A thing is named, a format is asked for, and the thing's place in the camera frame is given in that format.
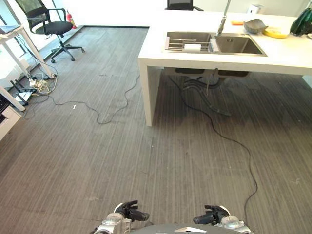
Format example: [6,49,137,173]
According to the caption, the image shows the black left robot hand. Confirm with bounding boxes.
[114,200,150,222]

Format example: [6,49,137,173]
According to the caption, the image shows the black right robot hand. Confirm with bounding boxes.
[193,204,232,225]

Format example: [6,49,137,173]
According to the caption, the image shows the grey robot torso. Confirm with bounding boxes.
[129,223,224,234]

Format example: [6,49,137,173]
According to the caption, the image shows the white cabinet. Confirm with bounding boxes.
[0,92,22,142]

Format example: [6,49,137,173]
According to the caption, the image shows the white kitchen island counter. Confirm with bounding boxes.
[137,10,312,127]

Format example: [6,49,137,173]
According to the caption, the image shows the white dish in sink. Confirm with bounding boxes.
[184,43,202,52]

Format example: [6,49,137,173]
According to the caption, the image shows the stainless steel double sink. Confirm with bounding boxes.
[164,31,268,57]

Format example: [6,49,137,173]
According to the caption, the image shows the metal dish drying rack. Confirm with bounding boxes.
[165,36,220,53]

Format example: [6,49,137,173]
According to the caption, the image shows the yellow plate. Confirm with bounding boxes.
[262,27,289,39]

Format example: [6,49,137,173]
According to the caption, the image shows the grey leaf-shaped bowl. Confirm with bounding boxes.
[243,18,269,34]

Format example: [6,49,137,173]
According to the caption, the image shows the chrome kitchen faucet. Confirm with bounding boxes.
[216,0,232,36]

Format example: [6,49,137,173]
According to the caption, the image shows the white desk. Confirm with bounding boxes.
[0,24,57,112]

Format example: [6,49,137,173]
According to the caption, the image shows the red fire extinguisher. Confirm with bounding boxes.
[65,10,78,30]

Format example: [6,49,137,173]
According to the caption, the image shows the black mesh office chair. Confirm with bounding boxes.
[15,0,85,63]

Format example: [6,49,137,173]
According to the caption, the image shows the black office chair backrest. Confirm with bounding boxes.
[164,0,204,12]

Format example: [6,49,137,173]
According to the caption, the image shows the black cable from sink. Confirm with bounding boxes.
[168,75,258,213]

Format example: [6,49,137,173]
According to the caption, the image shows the long black floor cable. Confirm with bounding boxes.
[21,73,141,125]

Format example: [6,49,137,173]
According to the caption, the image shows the black drain hoses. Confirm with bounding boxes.
[182,75,232,117]

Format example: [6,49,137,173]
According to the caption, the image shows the yellow cable bundle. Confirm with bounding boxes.
[35,79,52,95]

